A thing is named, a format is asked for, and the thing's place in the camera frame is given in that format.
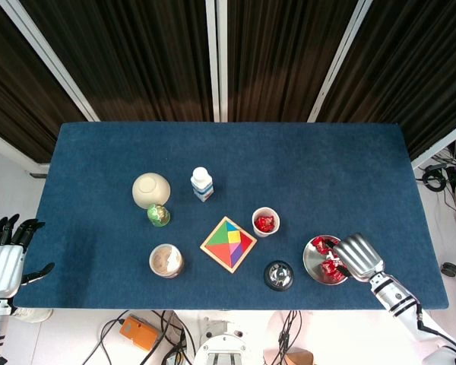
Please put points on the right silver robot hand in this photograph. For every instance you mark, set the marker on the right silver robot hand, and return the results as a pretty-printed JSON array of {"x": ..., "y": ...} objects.
[{"x": 359, "y": 256}]

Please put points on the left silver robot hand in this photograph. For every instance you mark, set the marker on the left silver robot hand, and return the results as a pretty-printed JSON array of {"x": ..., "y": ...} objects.
[{"x": 2, "y": 268}]

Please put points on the red candy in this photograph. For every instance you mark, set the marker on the red candy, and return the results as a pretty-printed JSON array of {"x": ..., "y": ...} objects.
[
  {"x": 332, "y": 240},
  {"x": 270, "y": 224},
  {"x": 320, "y": 244},
  {"x": 260, "y": 221},
  {"x": 328, "y": 268}
]

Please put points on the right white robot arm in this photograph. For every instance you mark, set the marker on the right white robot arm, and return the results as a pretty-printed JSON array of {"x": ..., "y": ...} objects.
[{"x": 393, "y": 294}]

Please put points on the white paper cup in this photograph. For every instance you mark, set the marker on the white paper cup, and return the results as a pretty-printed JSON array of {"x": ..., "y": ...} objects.
[{"x": 255, "y": 232}]

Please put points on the patterned ceramic cup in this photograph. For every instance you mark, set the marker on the patterned ceramic cup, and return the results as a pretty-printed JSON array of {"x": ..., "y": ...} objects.
[{"x": 166, "y": 260}]

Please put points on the round steel plate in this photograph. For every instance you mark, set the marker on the round steel plate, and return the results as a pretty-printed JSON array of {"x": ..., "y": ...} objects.
[{"x": 312, "y": 263}]

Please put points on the white round object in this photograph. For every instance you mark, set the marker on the white round object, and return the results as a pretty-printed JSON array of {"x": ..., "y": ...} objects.
[{"x": 34, "y": 315}]

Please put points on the blue table cloth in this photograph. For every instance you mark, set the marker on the blue table cloth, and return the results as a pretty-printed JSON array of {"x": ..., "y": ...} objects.
[{"x": 327, "y": 171}]

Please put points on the black floor device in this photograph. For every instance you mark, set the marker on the black floor device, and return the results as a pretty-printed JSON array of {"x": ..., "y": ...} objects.
[{"x": 454, "y": 268}]

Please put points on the black partition foot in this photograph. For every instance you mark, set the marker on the black partition foot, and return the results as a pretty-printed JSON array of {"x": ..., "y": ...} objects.
[{"x": 38, "y": 175}]

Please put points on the wooden tangram tray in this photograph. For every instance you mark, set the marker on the wooden tangram tray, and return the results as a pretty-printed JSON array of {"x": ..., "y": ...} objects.
[{"x": 251, "y": 247}]

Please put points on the red tangram triangle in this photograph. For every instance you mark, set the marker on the red tangram triangle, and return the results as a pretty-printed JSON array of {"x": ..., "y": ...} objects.
[{"x": 245, "y": 241}]

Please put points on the brown wooden object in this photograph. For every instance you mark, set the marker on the brown wooden object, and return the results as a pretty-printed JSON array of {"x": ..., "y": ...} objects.
[{"x": 298, "y": 359}]

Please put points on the purple tangram parallelogram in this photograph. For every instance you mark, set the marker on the purple tangram parallelogram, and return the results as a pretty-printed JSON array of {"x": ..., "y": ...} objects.
[{"x": 237, "y": 255}]

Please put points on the pink small tangram triangle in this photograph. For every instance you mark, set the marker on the pink small tangram triangle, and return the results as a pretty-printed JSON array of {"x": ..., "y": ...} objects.
[{"x": 234, "y": 247}]

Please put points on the yellow tangram square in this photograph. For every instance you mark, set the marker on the yellow tangram square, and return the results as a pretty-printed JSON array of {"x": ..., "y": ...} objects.
[{"x": 234, "y": 237}]

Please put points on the blue small tangram triangle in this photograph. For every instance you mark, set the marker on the blue small tangram triangle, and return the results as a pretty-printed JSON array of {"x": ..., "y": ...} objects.
[{"x": 231, "y": 227}]

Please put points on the orange large tangram triangle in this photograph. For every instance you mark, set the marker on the orange large tangram triangle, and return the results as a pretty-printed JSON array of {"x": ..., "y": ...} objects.
[{"x": 224, "y": 251}]

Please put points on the green large tangram triangle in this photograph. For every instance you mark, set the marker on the green large tangram triangle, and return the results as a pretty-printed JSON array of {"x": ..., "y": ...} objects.
[{"x": 221, "y": 238}]

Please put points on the orange box device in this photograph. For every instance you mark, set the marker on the orange box device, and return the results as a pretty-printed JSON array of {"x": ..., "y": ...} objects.
[{"x": 138, "y": 332}]

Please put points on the green glass ball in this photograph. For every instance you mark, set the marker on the green glass ball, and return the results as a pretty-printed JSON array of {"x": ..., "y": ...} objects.
[{"x": 158, "y": 215}]

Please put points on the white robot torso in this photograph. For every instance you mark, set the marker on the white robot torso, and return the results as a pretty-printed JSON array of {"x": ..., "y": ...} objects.
[{"x": 220, "y": 348}]

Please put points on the beige upturned bowl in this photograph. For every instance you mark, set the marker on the beige upturned bowl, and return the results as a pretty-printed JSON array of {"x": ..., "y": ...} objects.
[{"x": 151, "y": 190}]

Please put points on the white milk bottle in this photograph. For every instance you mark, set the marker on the white milk bottle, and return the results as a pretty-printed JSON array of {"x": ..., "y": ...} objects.
[{"x": 202, "y": 184}]

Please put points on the dark brown curtain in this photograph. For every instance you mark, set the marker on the dark brown curtain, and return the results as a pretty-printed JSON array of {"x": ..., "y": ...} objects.
[
  {"x": 281, "y": 57},
  {"x": 137, "y": 57},
  {"x": 15, "y": 95},
  {"x": 422, "y": 76}
]

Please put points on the white partition frame post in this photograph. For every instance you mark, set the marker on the white partition frame post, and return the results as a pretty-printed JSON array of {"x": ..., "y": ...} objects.
[
  {"x": 47, "y": 57},
  {"x": 212, "y": 57},
  {"x": 441, "y": 146},
  {"x": 342, "y": 57},
  {"x": 223, "y": 57}
]

